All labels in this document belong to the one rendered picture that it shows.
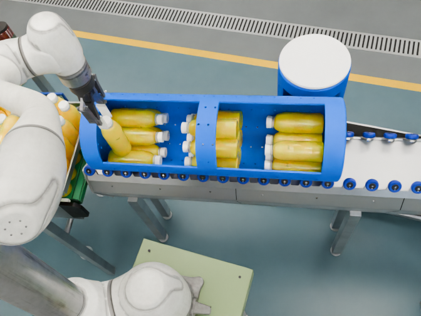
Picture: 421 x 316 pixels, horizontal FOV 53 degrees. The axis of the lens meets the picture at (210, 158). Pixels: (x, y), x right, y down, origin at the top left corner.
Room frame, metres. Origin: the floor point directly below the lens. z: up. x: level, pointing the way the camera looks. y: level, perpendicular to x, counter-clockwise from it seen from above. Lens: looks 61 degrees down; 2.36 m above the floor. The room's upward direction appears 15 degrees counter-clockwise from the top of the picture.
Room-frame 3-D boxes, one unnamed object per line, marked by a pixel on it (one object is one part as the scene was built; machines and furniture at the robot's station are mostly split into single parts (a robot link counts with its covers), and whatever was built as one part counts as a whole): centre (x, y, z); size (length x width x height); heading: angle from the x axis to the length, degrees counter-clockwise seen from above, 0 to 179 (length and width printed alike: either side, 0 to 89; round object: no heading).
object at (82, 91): (0.84, 0.30, 1.44); 0.08 x 0.07 x 0.09; 160
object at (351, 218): (0.53, -0.53, 0.31); 0.06 x 0.06 x 0.63; 70
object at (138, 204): (0.86, 0.39, 0.31); 0.06 x 0.06 x 0.63; 70
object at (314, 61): (1.03, -0.50, 1.03); 0.28 x 0.28 x 0.01
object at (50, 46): (0.84, 0.31, 1.62); 0.13 x 0.11 x 0.16; 93
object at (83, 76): (0.84, 0.30, 1.51); 0.09 x 0.09 x 0.06
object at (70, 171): (0.98, 0.50, 0.96); 0.40 x 0.01 x 0.03; 160
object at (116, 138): (0.84, 0.30, 1.16); 0.07 x 0.07 x 0.19
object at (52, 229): (0.75, 0.72, 0.50); 0.04 x 0.04 x 1.00; 70
